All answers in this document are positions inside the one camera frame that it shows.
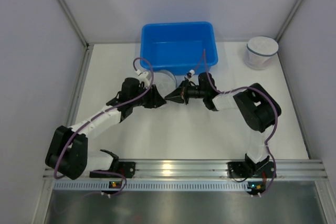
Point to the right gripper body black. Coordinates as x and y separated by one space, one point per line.
185 94

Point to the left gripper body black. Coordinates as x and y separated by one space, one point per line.
151 96

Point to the white mesh laundry bag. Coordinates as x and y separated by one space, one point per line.
165 82
259 52

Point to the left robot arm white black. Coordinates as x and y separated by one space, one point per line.
69 154

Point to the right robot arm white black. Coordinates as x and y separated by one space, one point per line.
258 109

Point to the blue plastic bin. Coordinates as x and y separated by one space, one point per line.
178 47

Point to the aluminium mounting rail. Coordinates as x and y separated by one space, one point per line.
285 169

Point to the slotted cable duct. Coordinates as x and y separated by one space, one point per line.
141 185

